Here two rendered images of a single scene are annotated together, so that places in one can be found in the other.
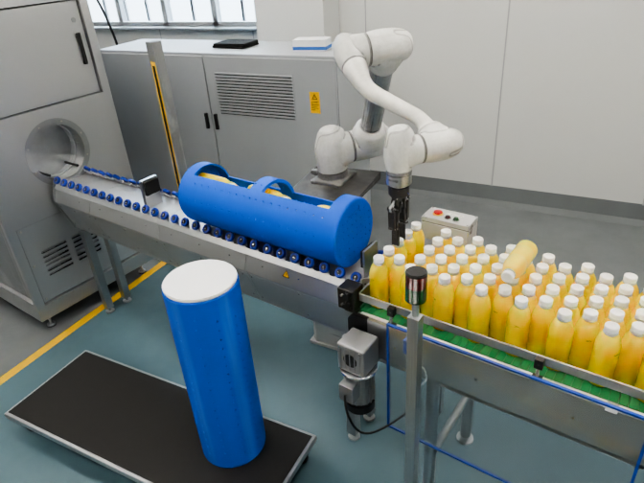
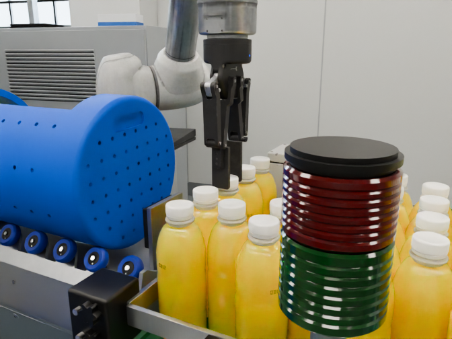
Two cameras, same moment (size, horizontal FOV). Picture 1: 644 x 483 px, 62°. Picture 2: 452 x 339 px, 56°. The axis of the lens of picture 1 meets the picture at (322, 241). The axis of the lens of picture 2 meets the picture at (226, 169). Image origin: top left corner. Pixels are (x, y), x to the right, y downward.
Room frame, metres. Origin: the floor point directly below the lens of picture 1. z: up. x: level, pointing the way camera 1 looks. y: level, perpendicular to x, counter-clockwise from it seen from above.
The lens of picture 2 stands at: (1.07, -0.16, 1.31)
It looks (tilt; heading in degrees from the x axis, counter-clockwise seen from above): 16 degrees down; 349
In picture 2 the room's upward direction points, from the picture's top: straight up
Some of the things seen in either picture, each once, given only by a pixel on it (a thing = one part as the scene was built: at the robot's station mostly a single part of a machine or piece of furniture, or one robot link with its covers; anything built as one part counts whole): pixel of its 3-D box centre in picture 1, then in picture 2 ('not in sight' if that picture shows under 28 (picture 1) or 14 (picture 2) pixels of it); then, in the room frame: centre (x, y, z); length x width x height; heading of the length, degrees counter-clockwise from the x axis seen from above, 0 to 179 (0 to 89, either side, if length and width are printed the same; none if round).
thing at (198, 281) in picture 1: (199, 280); not in sight; (1.68, 0.46, 1.03); 0.28 x 0.28 x 0.01
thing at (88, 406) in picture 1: (155, 434); not in sight; (1.82, 0.87, 0.07); 1.50 x 0.52 x 0.15; 61
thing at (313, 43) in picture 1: (311, 43); (120, 21); (3.85, -0.03, 1.48); 0.24 x 0.12 x 0.08; 69
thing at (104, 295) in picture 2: (351, 296); (109, 313); (1.61, -0.09, 0.95); 0.10 x 0.07 x 0.10; 142
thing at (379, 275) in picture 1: (379, 282); (181, 275); (1.62, -0.20, 0.99); 0.07 x 0.07 x 0.19
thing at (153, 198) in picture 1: (151, 192); not in sight; (2.61, 0.87, 1.00); 0.10 x 0.04 x 0.15; 142
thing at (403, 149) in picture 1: (402, 147); not in sight; (1.74, -0.30, 1.46); 0.13 x 0.11 x 0.16; 105
